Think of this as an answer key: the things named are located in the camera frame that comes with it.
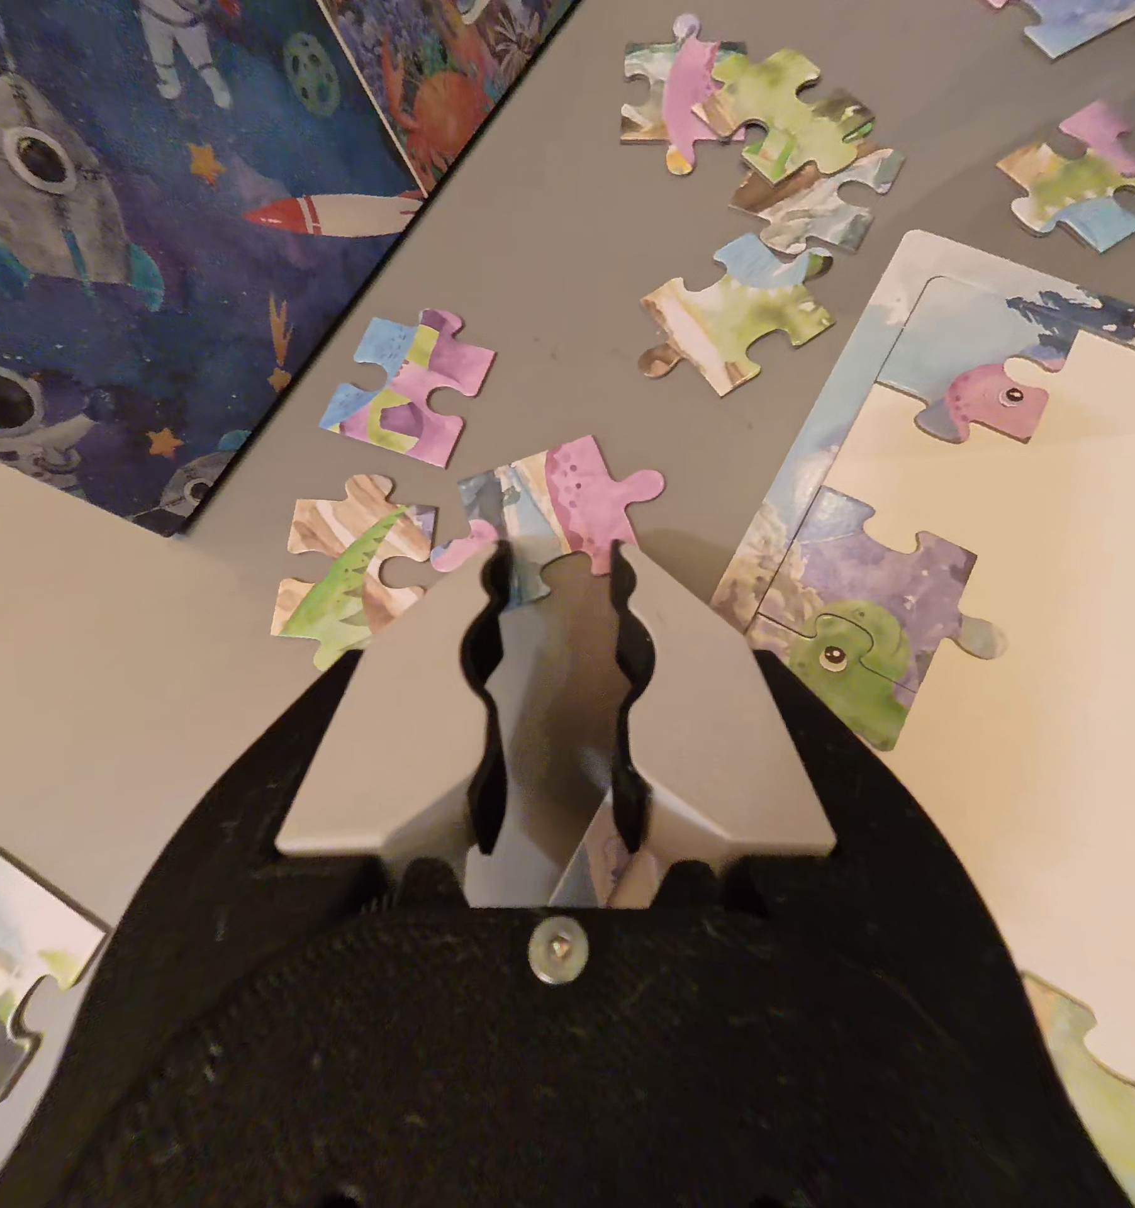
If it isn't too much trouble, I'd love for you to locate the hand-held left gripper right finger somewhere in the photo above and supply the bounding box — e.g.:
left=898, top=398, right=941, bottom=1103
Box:
left=609, top=544, right=836, bottom=910

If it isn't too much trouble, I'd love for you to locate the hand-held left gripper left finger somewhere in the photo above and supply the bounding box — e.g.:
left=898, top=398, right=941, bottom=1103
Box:
left=274, top=543, right=515, bottom=906

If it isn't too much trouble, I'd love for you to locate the green dinosaur head puzzle piece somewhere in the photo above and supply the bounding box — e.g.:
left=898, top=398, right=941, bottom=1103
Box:
left=755, top=604, right=912, bottom=752

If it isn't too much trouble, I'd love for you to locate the green tail brown puzzle piece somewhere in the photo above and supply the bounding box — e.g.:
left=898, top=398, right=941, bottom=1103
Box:
left=269, top=474, right=441, bottom=673

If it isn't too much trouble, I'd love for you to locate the lavender green patch puzzle piece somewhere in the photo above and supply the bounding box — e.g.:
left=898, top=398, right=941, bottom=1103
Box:
left=766, top=487, right=1010, bottom=662

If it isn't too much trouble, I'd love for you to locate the pink blue striped puzzle piece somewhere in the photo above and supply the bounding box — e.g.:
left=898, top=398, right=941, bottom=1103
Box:
left=430, top=434, right=666, bottom=613

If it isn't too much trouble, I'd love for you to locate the white jigsaw puzzle board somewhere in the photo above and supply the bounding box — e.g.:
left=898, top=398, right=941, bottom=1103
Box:
left=708, top=230, right=1135, bottom=1208

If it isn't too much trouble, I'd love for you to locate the purple green blue puzzle piece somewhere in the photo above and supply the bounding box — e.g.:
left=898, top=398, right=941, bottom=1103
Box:
left=994, top=100, right=1135, bottom=255

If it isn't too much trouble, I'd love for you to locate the blue purple yellow puzzle piece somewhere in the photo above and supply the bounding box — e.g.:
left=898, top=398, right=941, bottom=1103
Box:
left=318, top=308, right=497, bottom=468

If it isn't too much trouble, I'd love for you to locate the sky meadow puzzle piece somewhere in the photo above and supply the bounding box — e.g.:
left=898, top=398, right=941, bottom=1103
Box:
left=0, top=846, right=108, bottom=1105

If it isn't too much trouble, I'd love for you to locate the pink dinosaur head puzzle piece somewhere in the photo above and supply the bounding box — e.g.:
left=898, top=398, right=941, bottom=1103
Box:
left=871, top=273, right=1135, bottom=447

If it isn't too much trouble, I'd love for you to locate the green blue white puzzle piece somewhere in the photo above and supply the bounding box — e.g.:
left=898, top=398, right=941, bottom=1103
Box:
left=638, top=233, right=835, bottom=398

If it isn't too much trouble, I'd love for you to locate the space ocean print puzzle box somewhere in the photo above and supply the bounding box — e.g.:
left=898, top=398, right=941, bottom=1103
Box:
left=0, top=0, right=581, bottom=539

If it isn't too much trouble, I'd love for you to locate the grey brown puzzle piece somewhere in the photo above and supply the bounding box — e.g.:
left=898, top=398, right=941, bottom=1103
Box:
left=730, top=147, right=907, bottom=259

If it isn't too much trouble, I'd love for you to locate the yellow green puzzle piece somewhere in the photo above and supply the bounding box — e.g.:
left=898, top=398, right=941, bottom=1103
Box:
left=694, top=49, right=876, bottom=186

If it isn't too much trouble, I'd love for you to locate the pink grey puzzle piece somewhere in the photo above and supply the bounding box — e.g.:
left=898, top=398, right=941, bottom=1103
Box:
left=621, top=13, right=750, bottom=179

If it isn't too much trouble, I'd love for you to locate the light blue loose puzzle piece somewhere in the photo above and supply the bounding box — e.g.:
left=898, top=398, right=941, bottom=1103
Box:
left=983, top=0, right=1135, bottom=60

